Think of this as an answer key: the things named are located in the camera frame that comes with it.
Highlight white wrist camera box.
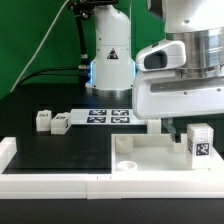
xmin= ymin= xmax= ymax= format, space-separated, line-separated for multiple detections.
xmin=135 ymin=40 xmax=186 ymax=72

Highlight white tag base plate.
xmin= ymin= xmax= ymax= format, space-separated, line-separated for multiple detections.
xmin=70 ymin=109 xmax=146 ymax=125

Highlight white square tabletop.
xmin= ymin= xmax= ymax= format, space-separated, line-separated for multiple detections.
xmin=111 ymin=134 xmax=220 ymax=173

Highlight black cables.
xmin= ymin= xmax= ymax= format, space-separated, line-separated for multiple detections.
xmin=19 ymin=67 xmax=88 ymax=85

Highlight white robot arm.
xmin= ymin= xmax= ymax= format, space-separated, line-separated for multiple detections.
xmin=86 ymin=0 xmax=224 ymax=119

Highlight white U-shaped fence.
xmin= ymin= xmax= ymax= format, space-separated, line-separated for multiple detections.
xmin=0 ymin=137 xmax=224 ymax=199

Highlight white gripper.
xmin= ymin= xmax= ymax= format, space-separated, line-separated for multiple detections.
xmin=132 ymin=70 xmax=224 ymax=143

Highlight white cable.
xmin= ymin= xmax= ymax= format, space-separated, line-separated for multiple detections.
xmin=9 ymin=0 xmax=72 ymax=94

